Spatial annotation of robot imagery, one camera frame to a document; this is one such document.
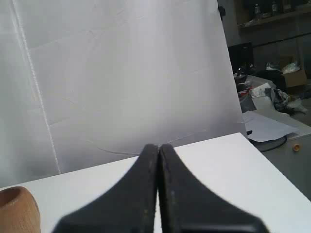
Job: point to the black monitor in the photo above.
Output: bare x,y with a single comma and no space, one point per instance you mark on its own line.
241,55

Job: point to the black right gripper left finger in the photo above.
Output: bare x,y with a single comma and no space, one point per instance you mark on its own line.
127,207

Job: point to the small orange cap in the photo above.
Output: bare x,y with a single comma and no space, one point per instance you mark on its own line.
296,147

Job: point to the white paper sheet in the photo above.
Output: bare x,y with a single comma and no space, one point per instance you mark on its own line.
265,129

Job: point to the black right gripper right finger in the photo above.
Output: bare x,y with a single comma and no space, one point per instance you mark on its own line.
188,206

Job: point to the wooden mortar cup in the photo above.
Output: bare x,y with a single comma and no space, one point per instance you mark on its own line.
19,212

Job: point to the white backdrop cloth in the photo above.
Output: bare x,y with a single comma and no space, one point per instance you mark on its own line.
88,82

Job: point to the wooden wall shelf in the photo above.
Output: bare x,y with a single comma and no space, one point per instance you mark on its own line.
251,13

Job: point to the crumpled plastic bags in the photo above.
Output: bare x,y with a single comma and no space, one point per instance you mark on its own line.
280,101

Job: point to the cardboard box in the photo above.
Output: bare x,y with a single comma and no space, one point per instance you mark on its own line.
292,72

